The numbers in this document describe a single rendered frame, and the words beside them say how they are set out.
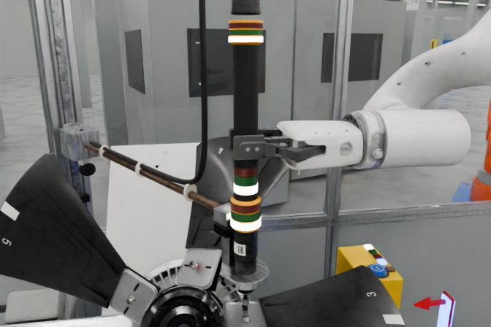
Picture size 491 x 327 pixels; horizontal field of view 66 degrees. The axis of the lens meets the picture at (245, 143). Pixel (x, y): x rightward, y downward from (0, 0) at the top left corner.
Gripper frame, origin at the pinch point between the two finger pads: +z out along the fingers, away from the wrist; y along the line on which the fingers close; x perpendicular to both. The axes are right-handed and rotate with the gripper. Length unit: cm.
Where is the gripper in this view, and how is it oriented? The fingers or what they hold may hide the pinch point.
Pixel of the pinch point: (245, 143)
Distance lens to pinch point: 51.4
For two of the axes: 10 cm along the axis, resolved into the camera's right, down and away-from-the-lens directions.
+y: -1.6, -2.5, 9.6
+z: -9.9, 0.3, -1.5
